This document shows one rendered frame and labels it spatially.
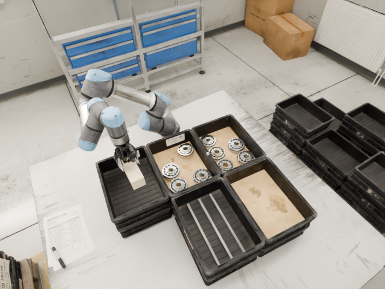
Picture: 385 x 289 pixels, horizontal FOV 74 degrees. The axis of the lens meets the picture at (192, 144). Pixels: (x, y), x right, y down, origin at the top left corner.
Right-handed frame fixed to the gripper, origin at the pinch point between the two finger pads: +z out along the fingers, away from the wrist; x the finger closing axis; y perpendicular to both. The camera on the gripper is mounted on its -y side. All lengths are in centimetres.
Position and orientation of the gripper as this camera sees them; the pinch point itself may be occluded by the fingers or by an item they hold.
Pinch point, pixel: (128, 163)
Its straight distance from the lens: 127.4
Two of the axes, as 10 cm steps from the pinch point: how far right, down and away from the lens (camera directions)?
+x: 8.6, -3.9, 3.1
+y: 5.0, 6.5, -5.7
